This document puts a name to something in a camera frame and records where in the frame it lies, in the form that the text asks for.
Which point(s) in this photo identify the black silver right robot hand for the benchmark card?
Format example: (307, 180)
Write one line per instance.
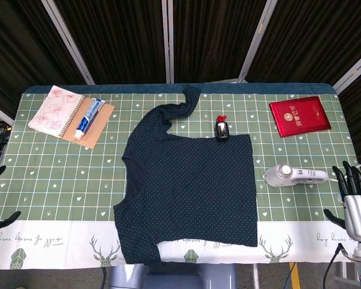
(359, 213)

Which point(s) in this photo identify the white handheld steam iron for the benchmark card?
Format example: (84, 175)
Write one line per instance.
(284, 177)

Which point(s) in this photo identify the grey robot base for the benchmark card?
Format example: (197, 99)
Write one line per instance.
(174, 278)

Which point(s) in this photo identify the green checked tablecloth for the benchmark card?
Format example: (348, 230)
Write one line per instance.
(63, 168)

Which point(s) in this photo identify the spiral notebook with red drawings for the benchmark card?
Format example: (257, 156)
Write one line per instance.
(54, 110)

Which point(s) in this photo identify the dark pleated partition panel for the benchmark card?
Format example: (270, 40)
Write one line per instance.
(18, 45)
(313, 39)
(117, 39)
(210, 39)
(359, 120)

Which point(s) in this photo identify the blue white toothpaste tube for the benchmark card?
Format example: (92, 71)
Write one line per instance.
(85, 120)

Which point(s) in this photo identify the red certificate book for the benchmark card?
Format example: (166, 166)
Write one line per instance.
(301, 117)

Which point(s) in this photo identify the grey table leg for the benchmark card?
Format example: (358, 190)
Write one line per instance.
(255, 277)

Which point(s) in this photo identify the small dark bottle red cap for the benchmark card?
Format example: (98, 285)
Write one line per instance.
(221, 131)

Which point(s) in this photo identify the teal table pad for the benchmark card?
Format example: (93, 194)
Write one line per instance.
(138, 88)

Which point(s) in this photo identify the dark blue dotted shirt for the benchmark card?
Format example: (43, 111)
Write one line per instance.
(183, 180)

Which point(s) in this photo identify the white partition frame post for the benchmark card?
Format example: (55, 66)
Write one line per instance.
(168, 42)
(69, 42)
(255, 42)
(352, 72)
(0, 113)

